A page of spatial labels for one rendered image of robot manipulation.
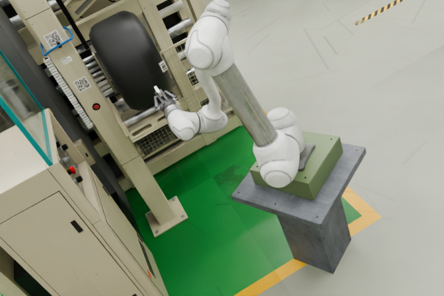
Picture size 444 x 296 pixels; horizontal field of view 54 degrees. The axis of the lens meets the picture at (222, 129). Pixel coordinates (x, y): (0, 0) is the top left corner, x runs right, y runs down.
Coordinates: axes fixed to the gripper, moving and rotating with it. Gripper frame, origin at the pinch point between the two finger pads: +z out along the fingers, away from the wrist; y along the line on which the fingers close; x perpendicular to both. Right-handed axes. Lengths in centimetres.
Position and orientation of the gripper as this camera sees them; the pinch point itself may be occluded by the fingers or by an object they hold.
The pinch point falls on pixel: (158, 91)
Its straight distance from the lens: 232.9
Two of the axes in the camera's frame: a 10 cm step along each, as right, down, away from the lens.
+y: -8.6, 4.9, -1.5
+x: 2.7, 6.8, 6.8
